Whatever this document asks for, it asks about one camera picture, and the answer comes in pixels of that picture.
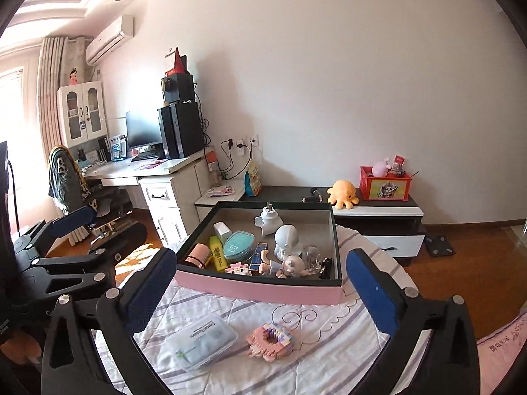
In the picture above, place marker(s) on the pink building block toy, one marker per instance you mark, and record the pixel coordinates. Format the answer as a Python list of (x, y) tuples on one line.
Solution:
[(271, 337)]

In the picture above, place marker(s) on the black box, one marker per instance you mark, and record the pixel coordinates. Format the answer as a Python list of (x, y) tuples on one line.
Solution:
[(179, 88)]

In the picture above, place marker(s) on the clear glass cup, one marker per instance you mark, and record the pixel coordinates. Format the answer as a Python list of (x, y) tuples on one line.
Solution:
[(313, 258)]

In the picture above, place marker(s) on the cream eraser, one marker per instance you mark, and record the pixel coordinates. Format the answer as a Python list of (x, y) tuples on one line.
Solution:
[(221, 230)]

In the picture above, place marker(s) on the dark printed jacket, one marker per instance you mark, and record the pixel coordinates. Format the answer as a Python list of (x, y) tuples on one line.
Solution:
[(68, 177)]

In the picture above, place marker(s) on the yellow highlighter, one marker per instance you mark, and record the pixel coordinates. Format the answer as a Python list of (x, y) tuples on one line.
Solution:
[(218, 255)]

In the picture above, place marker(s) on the black office chair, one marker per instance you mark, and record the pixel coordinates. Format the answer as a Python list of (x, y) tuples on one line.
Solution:
[(111, 203)]

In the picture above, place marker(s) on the pink plush toy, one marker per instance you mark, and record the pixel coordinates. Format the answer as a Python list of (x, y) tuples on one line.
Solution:
[(381, 167)]

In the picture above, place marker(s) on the white glass-door cabinet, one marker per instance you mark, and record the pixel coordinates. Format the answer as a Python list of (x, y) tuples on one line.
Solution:
[(82, 113)]

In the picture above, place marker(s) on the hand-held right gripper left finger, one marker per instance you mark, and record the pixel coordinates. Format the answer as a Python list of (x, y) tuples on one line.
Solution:
[(148, 292)]

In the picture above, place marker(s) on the black hair clip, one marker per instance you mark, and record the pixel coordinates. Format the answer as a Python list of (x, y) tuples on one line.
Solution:
[(326, 268)]

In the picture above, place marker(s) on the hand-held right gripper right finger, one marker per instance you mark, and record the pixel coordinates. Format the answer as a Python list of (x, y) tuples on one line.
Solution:
[(370, 292)]

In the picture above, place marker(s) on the black white low cabinet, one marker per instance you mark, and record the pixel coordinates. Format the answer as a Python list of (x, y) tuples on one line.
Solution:
[(391, 210)]

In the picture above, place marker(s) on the blue desk box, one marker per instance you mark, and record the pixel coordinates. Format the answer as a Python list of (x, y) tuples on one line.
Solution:
[(118, 148)]

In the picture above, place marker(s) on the black keyboard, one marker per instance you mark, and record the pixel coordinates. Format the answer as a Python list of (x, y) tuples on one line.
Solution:
[(146, 156)]

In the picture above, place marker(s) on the red triangular calendar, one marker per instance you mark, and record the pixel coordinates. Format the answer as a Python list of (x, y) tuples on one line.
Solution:
[(178, 63)]

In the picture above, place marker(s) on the orange octopus plush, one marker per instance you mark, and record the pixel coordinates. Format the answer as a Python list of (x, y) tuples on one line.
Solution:
[(343, 194)]

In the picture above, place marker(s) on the red plastic crate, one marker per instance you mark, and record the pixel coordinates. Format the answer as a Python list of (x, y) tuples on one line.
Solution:
[(387, 189)]

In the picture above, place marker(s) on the white wall outlet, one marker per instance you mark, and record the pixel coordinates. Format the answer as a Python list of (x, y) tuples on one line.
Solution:
[(243, 141)]

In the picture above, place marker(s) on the snack bag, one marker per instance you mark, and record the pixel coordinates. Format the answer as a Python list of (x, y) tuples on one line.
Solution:
[(254, 181)]

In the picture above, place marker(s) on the pink pig figurine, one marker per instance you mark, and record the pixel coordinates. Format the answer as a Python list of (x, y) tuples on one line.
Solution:
[(292, 266)]

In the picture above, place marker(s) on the small doll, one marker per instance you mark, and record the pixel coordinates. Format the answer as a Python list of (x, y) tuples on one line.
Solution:
[(74, 76)]

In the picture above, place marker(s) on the white desk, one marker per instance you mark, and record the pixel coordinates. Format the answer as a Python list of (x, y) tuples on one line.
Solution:
[(164, 197)]

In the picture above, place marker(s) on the teal round case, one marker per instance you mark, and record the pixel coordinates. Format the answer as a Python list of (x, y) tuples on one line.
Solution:
[(238, 245)]

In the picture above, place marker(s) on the rose gold cylinder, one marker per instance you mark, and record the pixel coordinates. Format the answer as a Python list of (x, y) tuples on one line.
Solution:
[(199, 254)]

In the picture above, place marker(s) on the person's left hand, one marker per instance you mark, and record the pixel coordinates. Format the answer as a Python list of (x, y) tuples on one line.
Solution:
[(20, 347)]

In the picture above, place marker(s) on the blue pen case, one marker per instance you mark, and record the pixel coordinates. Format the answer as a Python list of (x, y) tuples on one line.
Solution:
[(259, 255)]

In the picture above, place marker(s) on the clear plastic box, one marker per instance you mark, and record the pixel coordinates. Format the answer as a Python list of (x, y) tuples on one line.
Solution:
[(201, 339)]

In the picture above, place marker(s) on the pink bedding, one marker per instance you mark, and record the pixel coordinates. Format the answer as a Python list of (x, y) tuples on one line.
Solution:
[(506, 354)]

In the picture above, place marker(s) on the white air conditioner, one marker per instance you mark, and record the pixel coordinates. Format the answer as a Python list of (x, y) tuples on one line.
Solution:
[(109, 41)]

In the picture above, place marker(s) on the white round-headed figurine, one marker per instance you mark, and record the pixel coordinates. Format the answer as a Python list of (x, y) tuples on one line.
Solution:
[(286, 238)]

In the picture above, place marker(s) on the black computer tower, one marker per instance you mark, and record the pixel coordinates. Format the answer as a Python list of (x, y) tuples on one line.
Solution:
[(181, 131)]

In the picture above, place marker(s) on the black computer monitor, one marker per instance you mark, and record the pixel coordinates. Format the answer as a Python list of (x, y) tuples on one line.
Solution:
[(144, 131)]

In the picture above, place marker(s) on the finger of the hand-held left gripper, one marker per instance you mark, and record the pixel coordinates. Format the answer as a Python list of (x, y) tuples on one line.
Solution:
[(121, 238), (74, 216)]

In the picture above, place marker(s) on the orange-capped bottle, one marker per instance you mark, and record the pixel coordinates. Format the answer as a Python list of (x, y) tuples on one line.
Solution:
[(211, 168)]

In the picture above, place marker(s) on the pink storage tray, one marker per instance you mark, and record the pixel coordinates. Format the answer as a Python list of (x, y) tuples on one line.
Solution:
[(255, 290)]

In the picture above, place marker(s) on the pink packet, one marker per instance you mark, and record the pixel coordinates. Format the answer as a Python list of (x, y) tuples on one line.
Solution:
[(220, 191)]

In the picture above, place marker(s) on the striped white tablecloth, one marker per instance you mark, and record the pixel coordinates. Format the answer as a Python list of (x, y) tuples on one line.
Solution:
[(321, 337)]

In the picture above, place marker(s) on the black bathroom scale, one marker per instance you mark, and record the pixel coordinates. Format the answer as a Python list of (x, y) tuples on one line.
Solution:
[(439, 246)]

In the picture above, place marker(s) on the beige curtain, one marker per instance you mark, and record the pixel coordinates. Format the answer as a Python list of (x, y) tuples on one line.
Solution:
[(51, 90)]

